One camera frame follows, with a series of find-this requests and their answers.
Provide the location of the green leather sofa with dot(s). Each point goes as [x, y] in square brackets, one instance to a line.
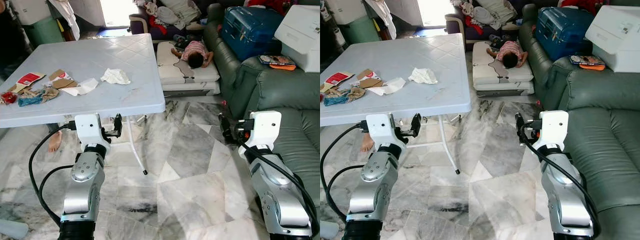
[600, 110]
[280, 95]

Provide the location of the white floor mattress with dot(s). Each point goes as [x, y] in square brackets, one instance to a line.
[492, 75]
[175, 75]

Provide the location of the red plastic wrapper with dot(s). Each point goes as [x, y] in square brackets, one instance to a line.
[7, 97]

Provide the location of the white plastic container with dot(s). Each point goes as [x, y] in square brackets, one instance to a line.
[30, 11]
[345, 10]

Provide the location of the flat orange item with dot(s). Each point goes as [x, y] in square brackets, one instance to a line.
[595, 67]
[285, 67]

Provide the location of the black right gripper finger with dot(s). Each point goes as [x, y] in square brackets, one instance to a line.
[230, 137]
[520, 121]
[524, 137]
[225, 121]

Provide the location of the white hanging cloth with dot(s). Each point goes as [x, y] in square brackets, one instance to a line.
[67, 17]
[382, 17]

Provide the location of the crumpled brown paper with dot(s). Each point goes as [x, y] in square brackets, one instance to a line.
[47, 93]
[356, 93]

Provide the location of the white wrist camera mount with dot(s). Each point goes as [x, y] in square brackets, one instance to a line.
[87, 127]
[380, 129]
[265, 127]
[554, 127]

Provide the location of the blue door mat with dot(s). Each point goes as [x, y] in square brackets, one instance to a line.
[431, 32]
[114, 32]

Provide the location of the person bare foot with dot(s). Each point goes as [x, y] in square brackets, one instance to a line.
[367, 143]
[55, 142]

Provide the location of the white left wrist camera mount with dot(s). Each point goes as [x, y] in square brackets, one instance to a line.
[380, 129]
[87, 127]

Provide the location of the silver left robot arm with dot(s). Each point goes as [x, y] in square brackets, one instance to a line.
[85, 195]
[372, 195]

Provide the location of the white tissue paper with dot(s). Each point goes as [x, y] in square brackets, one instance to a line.
[392, 86]
[82, 87]

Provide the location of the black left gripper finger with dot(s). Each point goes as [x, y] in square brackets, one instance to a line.
[118, 120]
[118, 132]
[416, 120]
[416, 132]

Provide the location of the crumpled white tissue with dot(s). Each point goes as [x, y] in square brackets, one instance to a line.
[116, 76]
[423, 76]

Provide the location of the blue hard suitcase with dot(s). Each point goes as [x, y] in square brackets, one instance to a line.
[562, 30]
[247, 30]

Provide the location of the pale blue plastic folding table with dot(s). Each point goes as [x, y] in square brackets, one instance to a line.
[415, 55]
[100, 65]

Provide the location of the printed torn cardboard box piece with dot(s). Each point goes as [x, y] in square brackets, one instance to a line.
[370, 80]
[62, 80]

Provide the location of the blue plastic wrapper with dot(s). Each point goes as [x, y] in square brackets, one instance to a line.
[30, 100]
[336, 100]

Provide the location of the purple armchair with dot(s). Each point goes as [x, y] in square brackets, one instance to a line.
[457, 27]
[142, 27]

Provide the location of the cardboard piece with red label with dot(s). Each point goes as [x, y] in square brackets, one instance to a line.
[339, 78]
[29, 79]

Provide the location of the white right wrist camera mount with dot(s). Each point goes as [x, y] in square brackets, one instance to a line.
[265, 127]
[554, 127]

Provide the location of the grey clothes pile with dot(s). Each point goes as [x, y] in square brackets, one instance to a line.
[495, 12]
[182, 12]

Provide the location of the green plastic bin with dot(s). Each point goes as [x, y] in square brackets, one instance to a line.
[45, 32]
[360, 31]

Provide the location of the colourful magazine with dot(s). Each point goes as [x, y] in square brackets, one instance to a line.
[276, 60]
[587, 60]

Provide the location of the red cloth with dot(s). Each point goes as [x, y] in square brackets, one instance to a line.
[157, 25]
[472, 24]

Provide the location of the child in pink shirt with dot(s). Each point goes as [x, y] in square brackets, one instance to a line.
[511, 50]
[195, 50]

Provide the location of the white ribbed box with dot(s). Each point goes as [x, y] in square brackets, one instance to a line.
[302, 35]
[617, 35]

